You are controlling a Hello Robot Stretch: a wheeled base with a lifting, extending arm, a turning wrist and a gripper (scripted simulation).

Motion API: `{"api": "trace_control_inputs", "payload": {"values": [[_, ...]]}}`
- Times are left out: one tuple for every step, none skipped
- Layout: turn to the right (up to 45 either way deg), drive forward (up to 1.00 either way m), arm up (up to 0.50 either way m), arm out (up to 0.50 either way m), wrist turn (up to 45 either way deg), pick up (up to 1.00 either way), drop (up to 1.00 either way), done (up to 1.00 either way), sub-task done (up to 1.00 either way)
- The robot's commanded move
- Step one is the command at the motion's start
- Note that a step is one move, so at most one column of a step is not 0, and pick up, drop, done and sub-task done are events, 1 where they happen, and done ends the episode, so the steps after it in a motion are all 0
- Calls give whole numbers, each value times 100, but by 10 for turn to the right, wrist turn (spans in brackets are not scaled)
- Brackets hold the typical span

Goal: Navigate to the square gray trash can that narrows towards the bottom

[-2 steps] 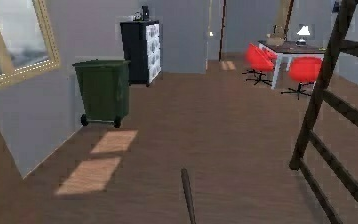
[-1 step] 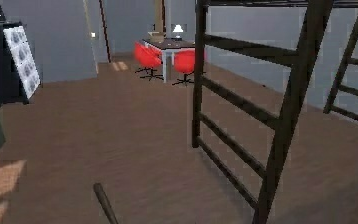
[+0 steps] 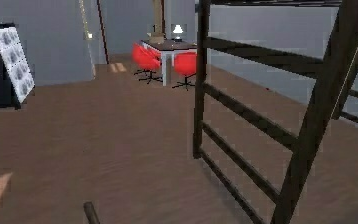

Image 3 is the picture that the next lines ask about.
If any white table with brown top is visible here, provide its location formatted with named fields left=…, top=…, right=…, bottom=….
left=139, top=38, right=199, bottom=87

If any dark brown wooden shelf frame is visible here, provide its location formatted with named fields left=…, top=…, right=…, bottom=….
left=192, top=0, right=358, bottom=224

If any black cabinet with patterned front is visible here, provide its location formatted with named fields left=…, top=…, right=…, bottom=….
left=0, top=4, right=36, bottom=114

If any white table lamp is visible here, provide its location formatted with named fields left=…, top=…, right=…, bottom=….
left=172, top=24, right=185, bottom=43

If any brown wooden post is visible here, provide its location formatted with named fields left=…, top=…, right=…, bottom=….
left=149, top=0, right=167, bottom=45

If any red swivel chair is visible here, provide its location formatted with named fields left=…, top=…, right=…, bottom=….
left=146, top=46, right=162, bottom=61
left=131, top=43, right=163, bottom=85
left=171, top=51, right=198, bottom=92

